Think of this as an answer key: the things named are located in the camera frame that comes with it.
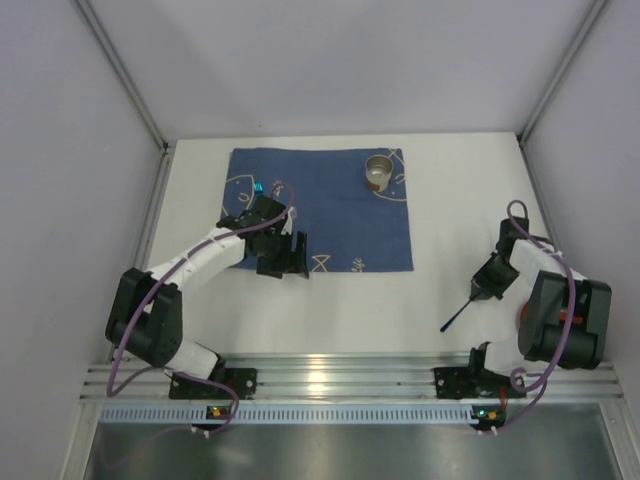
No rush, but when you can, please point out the orange round plate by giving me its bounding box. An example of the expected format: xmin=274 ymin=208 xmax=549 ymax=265
xmin=516 ymin=302 xmax=529 ymax=329

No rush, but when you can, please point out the blue placemat with yellow fish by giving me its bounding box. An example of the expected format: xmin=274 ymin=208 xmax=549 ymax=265
xmin=221 ymin=147 xmax=414 ymax=273

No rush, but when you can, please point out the silver metal cup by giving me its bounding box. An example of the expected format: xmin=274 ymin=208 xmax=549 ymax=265
xmin=365 ymin=155 xmax=394 ymax=193

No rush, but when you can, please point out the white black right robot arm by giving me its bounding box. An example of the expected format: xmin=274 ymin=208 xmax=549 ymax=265
xmin=469 ymin=217 xmax=612 ymax=370

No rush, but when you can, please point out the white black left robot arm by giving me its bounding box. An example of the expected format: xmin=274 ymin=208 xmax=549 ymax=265
xmin=105 ymin=195 xmax=309 ymax=396

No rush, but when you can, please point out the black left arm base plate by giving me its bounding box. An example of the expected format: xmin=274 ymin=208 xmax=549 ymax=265
xmin=169 ymin=367 xmax=258 ymax=400

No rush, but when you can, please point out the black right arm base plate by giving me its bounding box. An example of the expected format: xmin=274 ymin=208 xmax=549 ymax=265
xmin=433 ymin=367 xmax=526 ymax=400

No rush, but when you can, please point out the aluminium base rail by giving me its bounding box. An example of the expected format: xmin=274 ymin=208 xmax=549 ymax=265
xmin=79 ymin=352 xmax=621 ymax=404

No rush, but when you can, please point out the perforated cable duct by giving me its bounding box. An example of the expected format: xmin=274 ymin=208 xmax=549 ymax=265
xmin=100 ymin=404 xmax=505 ymax=426

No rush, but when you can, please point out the aluminium frame post left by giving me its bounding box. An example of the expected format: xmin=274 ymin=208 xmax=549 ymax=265
xmin=71 ymin=0 xmax=168 ymax=152

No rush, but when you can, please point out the aluminium frame post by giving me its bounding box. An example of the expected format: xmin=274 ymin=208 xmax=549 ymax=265
xmin=516 ymin=0 xmax=611 ymax=149
xmin=71 ymin=0 xmax=168 ymax=152

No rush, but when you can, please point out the aluminium frame post right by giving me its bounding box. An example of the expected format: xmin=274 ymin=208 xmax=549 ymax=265
xmin=516 ymin=0 xmax=611 ymax=149

